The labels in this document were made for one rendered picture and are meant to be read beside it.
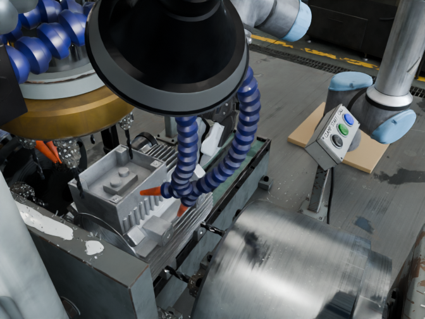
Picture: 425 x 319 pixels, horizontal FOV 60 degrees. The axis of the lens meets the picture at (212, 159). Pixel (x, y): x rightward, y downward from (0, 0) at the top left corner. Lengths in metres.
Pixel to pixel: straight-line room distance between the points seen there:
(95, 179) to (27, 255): 0.39
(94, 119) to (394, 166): 1.03
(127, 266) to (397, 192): 0.88
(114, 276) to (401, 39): 0.81
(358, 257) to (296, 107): 1.05
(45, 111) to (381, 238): 0.84
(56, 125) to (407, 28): 0.81
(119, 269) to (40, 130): 0.19
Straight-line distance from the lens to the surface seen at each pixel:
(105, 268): 0.48
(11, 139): 0.73
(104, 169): 0.65
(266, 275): 0.45
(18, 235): 0.25
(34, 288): 0.29
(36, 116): 0.40
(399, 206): 1.14
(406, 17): 0.99
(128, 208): 0.57
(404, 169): 1.28
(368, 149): 1.28
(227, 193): 0.86
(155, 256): 0.62
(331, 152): 0.81
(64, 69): 0.43
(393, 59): 1.02
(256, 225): 0.48
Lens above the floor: 1.52
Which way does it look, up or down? 38 degrees down
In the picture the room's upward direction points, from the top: straight up
